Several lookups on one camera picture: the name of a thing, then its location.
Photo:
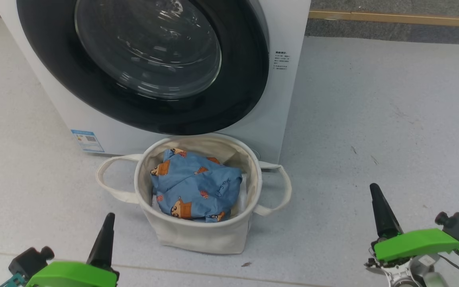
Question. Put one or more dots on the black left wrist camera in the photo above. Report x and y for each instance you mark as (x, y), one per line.
(30, 261)

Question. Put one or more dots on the round glass washing machine door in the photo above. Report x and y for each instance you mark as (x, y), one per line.
(233, 99)

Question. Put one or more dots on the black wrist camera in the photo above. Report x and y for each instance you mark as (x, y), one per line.
(458, 227)
(30, 261)

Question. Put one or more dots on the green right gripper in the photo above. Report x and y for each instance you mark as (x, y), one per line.
(416, 243)

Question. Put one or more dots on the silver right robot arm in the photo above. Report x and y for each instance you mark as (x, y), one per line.
(407, 275)

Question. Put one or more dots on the cream fabric laundry basket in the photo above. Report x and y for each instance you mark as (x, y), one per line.
(197, 239)

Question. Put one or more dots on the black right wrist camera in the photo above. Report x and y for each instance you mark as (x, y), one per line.
(458, 227)

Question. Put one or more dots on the blue cartoon print garment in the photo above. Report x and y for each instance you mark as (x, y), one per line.
(197, 183)

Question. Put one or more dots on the white front-load washing machine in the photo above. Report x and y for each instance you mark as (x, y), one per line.
(285, 99)

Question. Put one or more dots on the blue energy label sticker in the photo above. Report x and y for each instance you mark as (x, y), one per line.
(88, 140)

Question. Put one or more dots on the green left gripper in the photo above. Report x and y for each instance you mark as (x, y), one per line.
(70, 277)

